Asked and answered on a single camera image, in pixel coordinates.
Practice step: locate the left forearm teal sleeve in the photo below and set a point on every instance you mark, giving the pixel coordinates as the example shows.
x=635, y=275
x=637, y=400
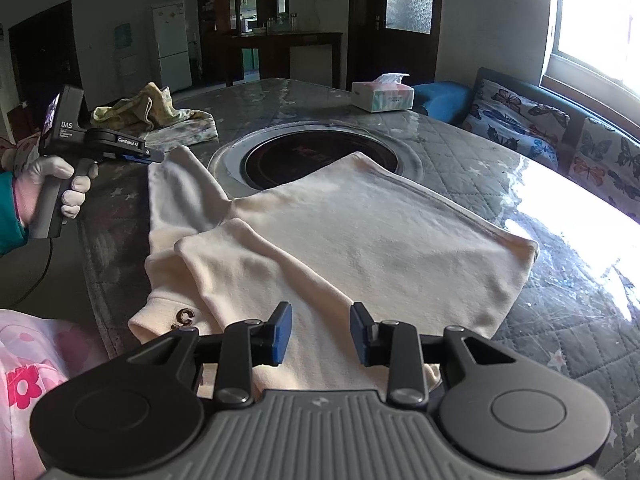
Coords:
x=17, y=202

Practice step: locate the dark wooden cabinet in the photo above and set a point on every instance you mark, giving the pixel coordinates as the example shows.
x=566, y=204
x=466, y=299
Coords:
x=265, y=37

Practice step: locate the pink floral garment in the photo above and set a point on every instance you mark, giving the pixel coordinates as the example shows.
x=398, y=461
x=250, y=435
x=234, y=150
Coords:
x=37, y=355

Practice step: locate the blue corner sofa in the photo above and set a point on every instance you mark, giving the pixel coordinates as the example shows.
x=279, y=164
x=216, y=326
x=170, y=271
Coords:
x=450, y=102

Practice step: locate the left butterfly print cushion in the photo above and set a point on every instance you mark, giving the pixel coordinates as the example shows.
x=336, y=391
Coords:
x=504, y=117

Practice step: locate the butterfly print cushion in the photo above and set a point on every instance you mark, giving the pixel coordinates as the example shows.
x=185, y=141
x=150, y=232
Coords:
x=504, y=117
x=606, y=163

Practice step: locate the window with frame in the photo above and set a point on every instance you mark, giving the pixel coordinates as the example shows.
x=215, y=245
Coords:
x=594, y=49

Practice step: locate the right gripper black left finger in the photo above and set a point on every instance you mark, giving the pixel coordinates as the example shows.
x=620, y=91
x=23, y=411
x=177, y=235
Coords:
x=246, y=344

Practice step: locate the left hand white glove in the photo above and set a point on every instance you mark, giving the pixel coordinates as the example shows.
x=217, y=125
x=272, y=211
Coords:
x=54, y=166

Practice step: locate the right butterfly print cushion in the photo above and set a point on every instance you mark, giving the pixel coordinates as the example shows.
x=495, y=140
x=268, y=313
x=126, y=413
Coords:
x=606, y=163

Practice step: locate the cream knit sweater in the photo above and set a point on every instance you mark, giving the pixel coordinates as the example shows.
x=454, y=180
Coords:
x=349, y=232

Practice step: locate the yellow green floral cloth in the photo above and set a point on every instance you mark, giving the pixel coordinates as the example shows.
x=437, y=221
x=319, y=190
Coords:
x=151, y=116

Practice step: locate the dark wooden door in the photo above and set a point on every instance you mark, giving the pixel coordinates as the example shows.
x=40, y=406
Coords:
x=393, y=36

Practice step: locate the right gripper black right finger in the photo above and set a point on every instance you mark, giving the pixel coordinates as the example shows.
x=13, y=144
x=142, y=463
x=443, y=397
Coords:
x=396, y=346

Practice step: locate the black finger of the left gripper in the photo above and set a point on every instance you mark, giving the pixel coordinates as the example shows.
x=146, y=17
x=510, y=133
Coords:
x=106, y=143

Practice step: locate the round black induction cooktop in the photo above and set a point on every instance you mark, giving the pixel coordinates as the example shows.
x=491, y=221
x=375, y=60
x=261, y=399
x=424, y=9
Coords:
x=279, y=154

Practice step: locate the white refrigerator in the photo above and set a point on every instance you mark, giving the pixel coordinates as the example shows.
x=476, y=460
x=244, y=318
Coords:
x=171, y=45

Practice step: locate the white tissue box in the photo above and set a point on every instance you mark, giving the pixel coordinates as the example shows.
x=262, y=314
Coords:
x=387, y=93

